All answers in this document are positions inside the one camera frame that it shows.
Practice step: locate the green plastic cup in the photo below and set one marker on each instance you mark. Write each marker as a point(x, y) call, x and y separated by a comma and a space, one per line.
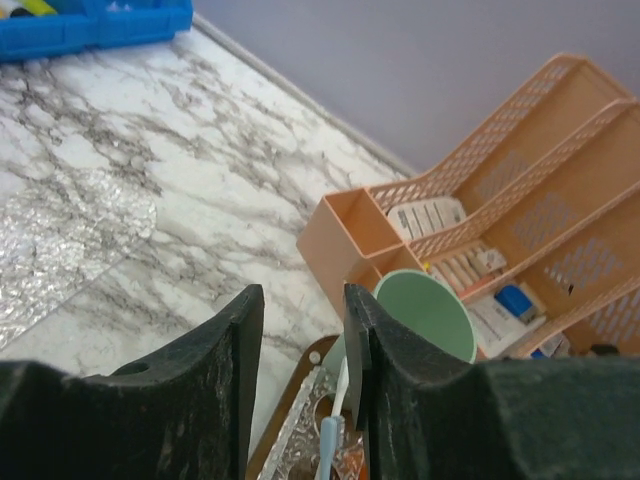
point(421, 327)

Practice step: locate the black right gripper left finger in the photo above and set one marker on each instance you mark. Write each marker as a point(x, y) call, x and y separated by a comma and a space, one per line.
point(183, 411)

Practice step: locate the white oval soap packet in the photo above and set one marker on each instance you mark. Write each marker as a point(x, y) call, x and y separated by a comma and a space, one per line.
point(417, 219)

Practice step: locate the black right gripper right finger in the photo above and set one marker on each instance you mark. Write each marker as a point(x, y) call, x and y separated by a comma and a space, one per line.
point(425, 414)

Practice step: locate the brown oval wooden tray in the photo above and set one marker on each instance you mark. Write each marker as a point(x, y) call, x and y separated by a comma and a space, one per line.
point(273, 427)

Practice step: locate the white blue box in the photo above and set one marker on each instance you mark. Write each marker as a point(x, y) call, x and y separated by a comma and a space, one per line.
point(513, 299)

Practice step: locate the blue plastic bin organizer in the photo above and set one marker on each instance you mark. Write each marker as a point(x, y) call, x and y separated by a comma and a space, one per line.
point(40, 29)

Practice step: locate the orange pencil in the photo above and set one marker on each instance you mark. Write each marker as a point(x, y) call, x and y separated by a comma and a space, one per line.
point(466, 291)

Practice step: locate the peach compartment organizer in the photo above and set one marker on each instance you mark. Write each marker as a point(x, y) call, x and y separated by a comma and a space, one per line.
point(550, 186)

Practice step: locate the clear square toothbrush holder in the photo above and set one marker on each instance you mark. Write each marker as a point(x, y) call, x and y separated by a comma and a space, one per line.
point(296, 451)

